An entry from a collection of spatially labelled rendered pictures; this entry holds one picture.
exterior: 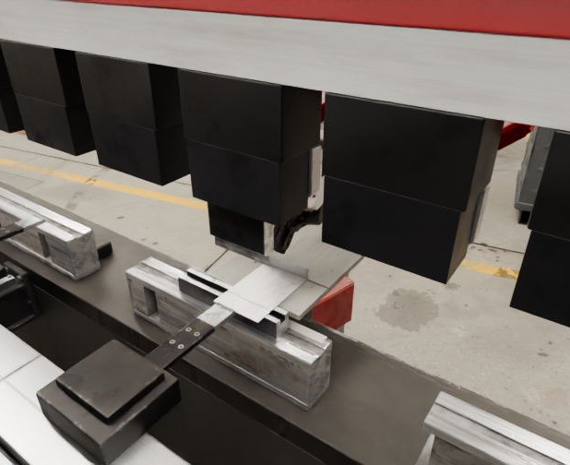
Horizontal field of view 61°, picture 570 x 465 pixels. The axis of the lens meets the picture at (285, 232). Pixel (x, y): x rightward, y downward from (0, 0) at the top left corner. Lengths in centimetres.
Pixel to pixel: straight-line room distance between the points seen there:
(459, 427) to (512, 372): 158
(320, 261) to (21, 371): 47
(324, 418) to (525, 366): 160
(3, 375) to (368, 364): 53
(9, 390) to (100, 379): 14
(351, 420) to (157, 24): 58
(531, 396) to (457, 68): 182
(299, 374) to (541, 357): 173
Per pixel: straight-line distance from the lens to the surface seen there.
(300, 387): 73
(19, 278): 118
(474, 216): 52
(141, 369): 60
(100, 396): 59
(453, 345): 225
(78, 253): 105
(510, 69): 41
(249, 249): 66
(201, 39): 57
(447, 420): 65
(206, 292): 77
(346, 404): 76
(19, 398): 70
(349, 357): 83
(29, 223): 105
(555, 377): 227
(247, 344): 74
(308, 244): 87
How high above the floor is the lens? 145
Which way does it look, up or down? 30 degrees down
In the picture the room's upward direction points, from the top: straight up
